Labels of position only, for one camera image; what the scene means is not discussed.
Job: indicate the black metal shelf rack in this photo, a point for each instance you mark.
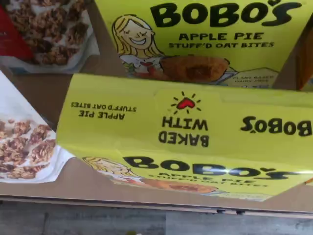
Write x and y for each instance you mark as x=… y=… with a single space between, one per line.
x=146 y=210

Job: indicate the orange Bobo's peanut butter box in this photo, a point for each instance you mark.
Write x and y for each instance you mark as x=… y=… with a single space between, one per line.
x=305 y=63

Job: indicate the granola bag red label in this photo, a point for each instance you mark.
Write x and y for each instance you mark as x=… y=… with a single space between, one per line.
x=24 y=147
x=49 y=29

